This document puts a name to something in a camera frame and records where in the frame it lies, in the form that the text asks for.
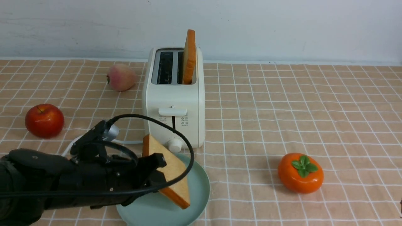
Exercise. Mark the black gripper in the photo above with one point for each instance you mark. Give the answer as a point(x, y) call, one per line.
point(119, 176)

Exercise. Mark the toast slice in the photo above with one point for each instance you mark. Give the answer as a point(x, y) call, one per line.
point(178, 193)
point(189, 57)

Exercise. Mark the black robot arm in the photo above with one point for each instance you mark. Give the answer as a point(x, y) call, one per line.
point(30, 170)

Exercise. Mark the white toaster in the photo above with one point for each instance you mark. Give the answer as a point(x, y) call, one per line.
point(166, 99)

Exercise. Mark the pink peach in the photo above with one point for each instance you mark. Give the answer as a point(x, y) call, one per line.
point(121, 77)

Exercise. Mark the red apple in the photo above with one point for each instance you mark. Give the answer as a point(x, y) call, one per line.
point(44, 121)

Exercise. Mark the beige checkered tablecloth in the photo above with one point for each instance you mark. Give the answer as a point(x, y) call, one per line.
point(347, 118)

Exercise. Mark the orange persimmon with green leaves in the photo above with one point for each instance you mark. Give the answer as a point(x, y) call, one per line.
point(300, 173)

